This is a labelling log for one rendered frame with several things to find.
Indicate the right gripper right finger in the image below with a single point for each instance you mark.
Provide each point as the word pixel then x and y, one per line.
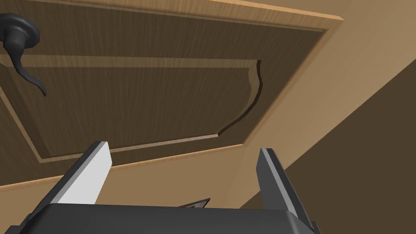
pixel 275 182

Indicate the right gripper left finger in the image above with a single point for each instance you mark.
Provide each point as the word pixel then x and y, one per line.
pixel 85 177

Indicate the brown wooden door leaf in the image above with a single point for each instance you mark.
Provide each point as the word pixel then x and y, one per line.
pixel 136 97

